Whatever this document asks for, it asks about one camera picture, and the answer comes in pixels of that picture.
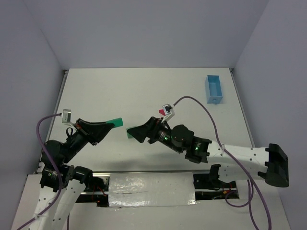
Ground green castle notched block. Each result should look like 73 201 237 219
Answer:
126 126 136 139

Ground red triangular prism block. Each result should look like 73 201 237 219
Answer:
159 109 165 116

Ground green rectangular block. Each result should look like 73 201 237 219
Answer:
106 118 123 128

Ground blue plastic box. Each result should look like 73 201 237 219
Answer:
205 75 223 104

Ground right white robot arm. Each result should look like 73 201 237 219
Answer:
127 117 289 188

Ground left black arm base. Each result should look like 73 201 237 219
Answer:
76 173 110 207

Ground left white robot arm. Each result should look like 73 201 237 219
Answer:
28 118 116 230

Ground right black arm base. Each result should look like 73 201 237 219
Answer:
193 164 236 191

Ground silver tape covered panel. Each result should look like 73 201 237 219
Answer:
108 172 196 207

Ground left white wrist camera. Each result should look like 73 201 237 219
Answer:
61 109 72 125

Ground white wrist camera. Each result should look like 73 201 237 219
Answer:
162 104 175 122
61 109 72 125

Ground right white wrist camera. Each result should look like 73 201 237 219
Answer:
162 104 175 122

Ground aluminium rail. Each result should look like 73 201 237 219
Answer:
93 170 210 177

